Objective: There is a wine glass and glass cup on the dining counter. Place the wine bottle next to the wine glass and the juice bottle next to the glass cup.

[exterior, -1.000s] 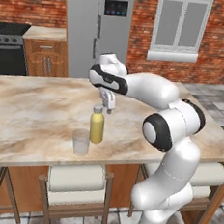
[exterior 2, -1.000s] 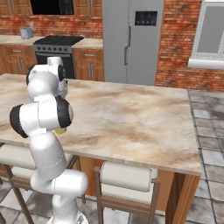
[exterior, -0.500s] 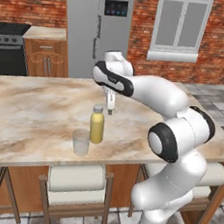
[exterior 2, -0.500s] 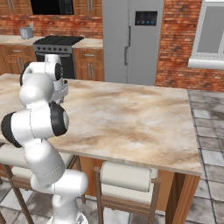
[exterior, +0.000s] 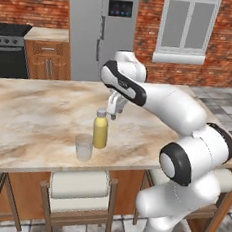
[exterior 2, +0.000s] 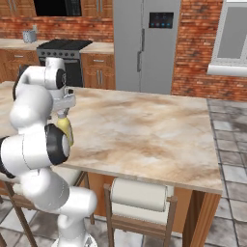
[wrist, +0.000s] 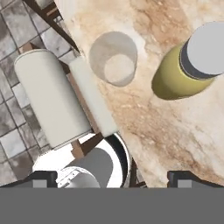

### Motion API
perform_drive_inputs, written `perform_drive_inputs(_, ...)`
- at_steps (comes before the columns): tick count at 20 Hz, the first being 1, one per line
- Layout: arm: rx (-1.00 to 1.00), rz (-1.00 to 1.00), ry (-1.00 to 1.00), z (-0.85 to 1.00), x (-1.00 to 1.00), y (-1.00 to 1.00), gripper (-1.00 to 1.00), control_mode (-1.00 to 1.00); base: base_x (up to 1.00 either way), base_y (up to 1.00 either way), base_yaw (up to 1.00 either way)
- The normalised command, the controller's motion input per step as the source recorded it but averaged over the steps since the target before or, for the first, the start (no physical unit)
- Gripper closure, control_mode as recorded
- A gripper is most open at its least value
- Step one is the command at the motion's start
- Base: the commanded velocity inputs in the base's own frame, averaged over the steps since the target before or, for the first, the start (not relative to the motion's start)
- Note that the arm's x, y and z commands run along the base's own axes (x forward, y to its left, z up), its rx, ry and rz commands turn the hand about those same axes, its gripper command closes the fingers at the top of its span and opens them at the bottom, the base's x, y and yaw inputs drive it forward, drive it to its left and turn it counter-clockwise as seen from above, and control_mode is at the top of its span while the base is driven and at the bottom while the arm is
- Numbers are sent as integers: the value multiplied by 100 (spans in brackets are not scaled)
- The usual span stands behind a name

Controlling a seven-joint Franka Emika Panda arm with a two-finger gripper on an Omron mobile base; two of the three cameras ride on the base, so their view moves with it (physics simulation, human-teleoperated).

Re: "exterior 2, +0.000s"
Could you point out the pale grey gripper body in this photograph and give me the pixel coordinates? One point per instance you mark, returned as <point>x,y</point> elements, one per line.
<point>64,102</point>

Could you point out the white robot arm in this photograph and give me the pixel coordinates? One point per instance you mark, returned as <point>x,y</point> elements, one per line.
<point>31,151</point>

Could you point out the yellow juice bottle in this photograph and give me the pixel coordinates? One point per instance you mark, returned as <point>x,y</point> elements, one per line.
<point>66,128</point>

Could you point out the wooden dining counter island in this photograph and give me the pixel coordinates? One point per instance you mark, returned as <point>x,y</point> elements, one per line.
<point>135,138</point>

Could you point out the wooden base cabinets run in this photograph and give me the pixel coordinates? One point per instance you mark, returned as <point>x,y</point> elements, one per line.
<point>61,67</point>

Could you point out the black and silver stove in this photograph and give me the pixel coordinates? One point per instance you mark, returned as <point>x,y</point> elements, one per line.
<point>64,58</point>

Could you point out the silver toaster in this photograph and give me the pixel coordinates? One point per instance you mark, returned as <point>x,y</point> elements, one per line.
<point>29,36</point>

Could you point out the black microwave oven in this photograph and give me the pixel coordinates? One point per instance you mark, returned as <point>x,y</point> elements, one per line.
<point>57,8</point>

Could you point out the wooden chair with white cushion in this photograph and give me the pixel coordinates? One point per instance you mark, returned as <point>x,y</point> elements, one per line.
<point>19,199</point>
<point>138,209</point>

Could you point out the grey double-door fridge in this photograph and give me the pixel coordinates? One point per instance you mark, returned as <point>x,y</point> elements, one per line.
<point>146,45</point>

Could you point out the white framed window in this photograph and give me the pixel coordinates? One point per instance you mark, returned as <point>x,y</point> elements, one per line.
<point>228,38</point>

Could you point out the wooden wall cabinets run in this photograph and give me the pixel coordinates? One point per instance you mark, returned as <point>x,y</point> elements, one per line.
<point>64,8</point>

